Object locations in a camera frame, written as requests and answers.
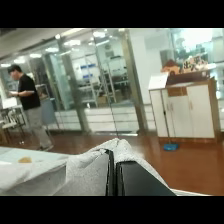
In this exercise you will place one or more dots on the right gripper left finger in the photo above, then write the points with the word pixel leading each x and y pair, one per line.
pixel 110 176

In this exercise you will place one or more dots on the grey garment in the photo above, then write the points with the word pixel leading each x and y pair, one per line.
pixel 83 173

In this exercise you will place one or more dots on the white cabinet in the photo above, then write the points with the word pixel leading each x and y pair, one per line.
pixel 190 110

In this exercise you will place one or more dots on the person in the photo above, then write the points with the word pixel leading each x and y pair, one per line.
pixel 30 96

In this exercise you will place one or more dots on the chair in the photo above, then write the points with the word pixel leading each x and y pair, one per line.
pixel 11 121

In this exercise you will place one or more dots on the blue floor brush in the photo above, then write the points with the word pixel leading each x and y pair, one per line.
pixel 170 146

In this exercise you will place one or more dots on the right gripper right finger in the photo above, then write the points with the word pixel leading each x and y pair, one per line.
pixel 140 183

